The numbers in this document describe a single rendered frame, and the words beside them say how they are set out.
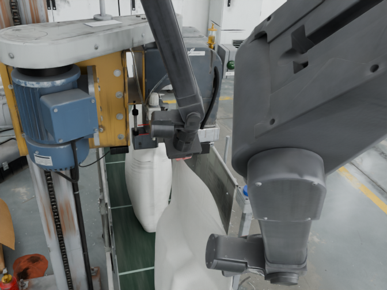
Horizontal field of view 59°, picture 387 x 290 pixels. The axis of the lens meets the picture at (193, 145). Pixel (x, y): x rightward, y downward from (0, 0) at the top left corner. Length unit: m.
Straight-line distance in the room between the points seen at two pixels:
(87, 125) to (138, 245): 0.96
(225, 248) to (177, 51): 0.41
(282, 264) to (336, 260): 1.84
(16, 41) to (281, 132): 0.69
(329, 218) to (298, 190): 2.42
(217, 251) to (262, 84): 0.41
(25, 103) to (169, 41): 0.36
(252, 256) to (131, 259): 1.09
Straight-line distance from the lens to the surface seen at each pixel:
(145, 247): 1.66
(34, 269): 2.14
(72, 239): 1.45
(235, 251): 0.57
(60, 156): 0.89
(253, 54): 0.20
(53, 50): 0.78
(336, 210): 2.70
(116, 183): 2.02
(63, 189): 1.28
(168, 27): 0.71
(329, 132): 0.16
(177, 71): 0.76
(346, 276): 2.28
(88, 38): 0.82
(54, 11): 3.74
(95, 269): 2.07
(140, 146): 1.12
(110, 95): 1.04
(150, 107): 1.01
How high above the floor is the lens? 1.61
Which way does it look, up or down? 31 degrees down
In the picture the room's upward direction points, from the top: 4 degrees clockwise
